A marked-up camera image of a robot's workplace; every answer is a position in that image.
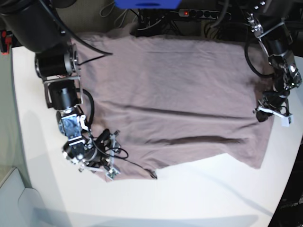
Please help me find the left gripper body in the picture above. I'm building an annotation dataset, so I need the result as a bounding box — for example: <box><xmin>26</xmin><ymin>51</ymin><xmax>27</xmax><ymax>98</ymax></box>
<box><xmin>253</xmin><ymin>91</ymin><xmax>290</xmax><ymax>118</ymax></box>

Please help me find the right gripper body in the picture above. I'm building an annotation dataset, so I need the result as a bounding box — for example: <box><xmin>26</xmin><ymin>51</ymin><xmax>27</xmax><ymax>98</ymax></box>
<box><xmin>79</xmin><ymin>129</ymin><xmax>129</xmax><ymax>174</ymax></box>

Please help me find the mauve t-shirt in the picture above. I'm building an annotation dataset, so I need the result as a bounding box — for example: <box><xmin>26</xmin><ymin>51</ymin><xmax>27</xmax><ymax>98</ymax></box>
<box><xmin>76</xmin><ymin>28</ymin><xmax>273</xmax><ymax>180</ymax></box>

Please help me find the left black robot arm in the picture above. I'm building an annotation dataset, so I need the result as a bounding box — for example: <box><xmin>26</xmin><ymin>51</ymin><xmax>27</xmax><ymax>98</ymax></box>
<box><xmin>245</xmin><ymin>0</ymin><xmax>302</xmax><ymax>127</ymax></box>

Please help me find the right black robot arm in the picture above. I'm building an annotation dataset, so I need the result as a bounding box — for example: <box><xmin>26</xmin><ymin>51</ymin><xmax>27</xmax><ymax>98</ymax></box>
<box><xmin>0</xmin><ymin>0</ymin><xmax>122</xmax><ymax>179</ymax></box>

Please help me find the grey rounded bin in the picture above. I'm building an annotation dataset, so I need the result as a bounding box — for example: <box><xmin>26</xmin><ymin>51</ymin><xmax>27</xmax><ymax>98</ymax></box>
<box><xmin>0</xmin><ymin>168</ymin><xmax>49</xmax><ymax>227</ymax></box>

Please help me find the black power strip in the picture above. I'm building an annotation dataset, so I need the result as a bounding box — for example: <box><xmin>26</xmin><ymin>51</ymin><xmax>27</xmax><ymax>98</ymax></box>
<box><xmin>178</xmin><ymin>9</ymin><xmax>221</xmax><ymax>20</ymax></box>

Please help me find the red and black clamp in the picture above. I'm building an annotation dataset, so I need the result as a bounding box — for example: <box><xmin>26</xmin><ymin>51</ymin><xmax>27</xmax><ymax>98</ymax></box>
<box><xmin>0</xmin><ymin>30</ymin><xmax>12</xmax><ymax>55</ymax></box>

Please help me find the blue plastic box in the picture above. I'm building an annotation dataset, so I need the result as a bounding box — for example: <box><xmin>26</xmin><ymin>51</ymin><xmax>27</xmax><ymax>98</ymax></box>
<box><xmin>114</xmin><ymin>0</ymin><xmax>181</xmax><ymax>9</ymax></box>

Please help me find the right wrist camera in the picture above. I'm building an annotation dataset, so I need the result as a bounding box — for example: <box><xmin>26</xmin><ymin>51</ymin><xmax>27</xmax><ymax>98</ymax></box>
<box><xmin>106</xmin><ymin>167</ymin><xmax>120</xmax><ymax>181</ymax></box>

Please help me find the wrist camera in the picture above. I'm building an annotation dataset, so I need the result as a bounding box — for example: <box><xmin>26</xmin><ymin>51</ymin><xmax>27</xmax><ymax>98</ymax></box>
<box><xmin>106</xmin><ymin>167</ymin><xmax>120</xmax><ymax>181</ymax></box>
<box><xmin>281</xmin><ymin>114</ymin><xmax>294</xmax><ymax>127</ymax></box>

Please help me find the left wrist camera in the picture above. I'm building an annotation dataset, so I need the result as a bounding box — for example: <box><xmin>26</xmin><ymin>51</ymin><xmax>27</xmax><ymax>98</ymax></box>
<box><xmin>281</xmin><ymin>114</ymin><xmax>294</xmax><ymax>127</ymax></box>

